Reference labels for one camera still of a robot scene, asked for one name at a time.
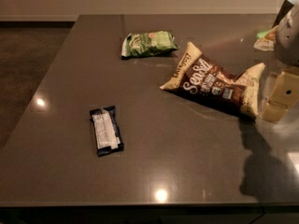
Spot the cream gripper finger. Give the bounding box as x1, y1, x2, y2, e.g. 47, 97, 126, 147
262, 66, 299, 122

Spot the blue rxbar blueberry bar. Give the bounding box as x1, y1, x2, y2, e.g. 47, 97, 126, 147
90, 105, 124, 157

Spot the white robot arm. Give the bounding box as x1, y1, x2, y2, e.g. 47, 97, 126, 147
262, 2, 299, 122

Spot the white snack bag background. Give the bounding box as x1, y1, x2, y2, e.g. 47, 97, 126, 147
253, 26, 278, 51

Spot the brown sea salt chip bag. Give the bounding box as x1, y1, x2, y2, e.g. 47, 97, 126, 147
160, 42, 265, 119

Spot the green jalapeno chip bag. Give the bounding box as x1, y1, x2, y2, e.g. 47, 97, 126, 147
121, 31, 178, 59

